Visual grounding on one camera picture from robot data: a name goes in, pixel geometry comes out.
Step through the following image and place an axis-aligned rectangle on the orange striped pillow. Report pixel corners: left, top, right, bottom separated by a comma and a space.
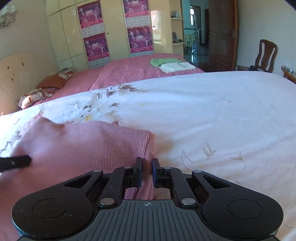
37, 75, 67, 88

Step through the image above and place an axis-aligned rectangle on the dark wooden door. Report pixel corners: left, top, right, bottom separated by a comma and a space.
209, 0, 238, 71

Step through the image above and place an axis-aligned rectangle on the green folded cloth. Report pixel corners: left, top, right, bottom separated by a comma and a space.
150, 58, 182, 68

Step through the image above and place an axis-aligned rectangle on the pink sweater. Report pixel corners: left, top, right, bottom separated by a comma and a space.
1, 118, 157, 240

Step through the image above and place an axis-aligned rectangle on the upper right pink poster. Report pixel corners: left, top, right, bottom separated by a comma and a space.
123, 0, 151, 28

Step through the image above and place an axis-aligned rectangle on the lower right pink poster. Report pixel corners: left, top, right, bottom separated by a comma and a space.
127, 25, 154, 57

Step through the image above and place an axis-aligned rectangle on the dark wooden chair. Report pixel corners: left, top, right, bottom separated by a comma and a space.
237, 39, 278, 73

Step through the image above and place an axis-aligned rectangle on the cream round headboard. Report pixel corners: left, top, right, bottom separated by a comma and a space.
1, 53, 57, 115

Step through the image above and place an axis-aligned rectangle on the floral red white pillow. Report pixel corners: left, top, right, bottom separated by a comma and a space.
18, 88, 52, 109

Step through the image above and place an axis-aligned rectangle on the upper left pink poster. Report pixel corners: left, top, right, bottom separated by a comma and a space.
77, 1, 105, 38

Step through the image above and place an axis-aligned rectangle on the white floral bed sheet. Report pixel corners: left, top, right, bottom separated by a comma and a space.
1, 72, 295, 240

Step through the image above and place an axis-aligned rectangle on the wooden bed footboard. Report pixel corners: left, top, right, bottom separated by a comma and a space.
281, 66, 296, 84

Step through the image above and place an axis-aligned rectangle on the lower left pink poster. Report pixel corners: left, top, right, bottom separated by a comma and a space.
83, 33, 110, 69

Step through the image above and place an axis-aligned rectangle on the pink checked bedspread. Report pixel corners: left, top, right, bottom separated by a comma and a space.
36, 53, 204, 105

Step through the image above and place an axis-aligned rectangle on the wall lamp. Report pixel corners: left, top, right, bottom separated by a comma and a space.
0, 4, 17, 29

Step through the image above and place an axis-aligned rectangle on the white folded cloth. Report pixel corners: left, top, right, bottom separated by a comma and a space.
159, 62, 196, 73

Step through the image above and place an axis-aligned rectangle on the corner open shelf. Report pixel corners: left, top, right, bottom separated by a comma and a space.
169, 0, 185, 57

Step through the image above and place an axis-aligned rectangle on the pink poster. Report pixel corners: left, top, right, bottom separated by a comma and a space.
123, 0, 151, 28
127, 25, 154, 57
83, 33, 110, 69
77, 1, 105, 38

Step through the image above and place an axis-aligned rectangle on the cream wardrobe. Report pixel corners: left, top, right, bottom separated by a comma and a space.
45, 1, 173, 71

